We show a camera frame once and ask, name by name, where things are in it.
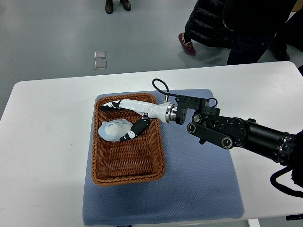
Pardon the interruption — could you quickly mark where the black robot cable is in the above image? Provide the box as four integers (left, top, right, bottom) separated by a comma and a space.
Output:
151, 79, 218, 109

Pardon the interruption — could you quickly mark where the brown wicker basket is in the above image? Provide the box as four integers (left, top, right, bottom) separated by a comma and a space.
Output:
91, 93, 166, 186

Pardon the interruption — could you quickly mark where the blue plush toy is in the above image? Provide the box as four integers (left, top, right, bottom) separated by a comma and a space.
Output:
98, 119, 133, 142

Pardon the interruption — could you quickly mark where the brown shoes person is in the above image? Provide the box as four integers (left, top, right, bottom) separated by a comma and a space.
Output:
105, 0, 132, 15

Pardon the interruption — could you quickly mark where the person in puffer jacket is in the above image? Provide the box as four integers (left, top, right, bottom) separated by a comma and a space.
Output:
178, 0, 233, 56

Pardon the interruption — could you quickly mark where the blue quilted mat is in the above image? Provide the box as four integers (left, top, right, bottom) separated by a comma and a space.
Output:
82, 91, 244, 226

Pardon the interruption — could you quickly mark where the wooden box corner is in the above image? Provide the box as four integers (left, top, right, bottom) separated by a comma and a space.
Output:
291, 0, 303, 12

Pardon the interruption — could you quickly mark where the person with black boot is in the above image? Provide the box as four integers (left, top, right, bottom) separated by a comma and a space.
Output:
223, 0, 303, 65

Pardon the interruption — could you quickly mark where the lower metal floor plate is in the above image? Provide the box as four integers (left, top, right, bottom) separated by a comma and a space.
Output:
94, 60, 107, 70

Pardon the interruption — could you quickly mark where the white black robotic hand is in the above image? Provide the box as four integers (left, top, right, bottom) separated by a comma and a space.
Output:
100, 99, 177, 141

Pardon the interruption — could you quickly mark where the metal floor plate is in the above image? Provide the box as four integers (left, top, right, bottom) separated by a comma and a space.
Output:
94, 51, 107, 59
94, 60, 107, 70

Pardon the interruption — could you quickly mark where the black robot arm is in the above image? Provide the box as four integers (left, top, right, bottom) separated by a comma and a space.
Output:
176, 96, 303, 186

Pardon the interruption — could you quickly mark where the upper metal floor plate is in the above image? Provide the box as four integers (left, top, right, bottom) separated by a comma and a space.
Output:
94, 51, 107, 59

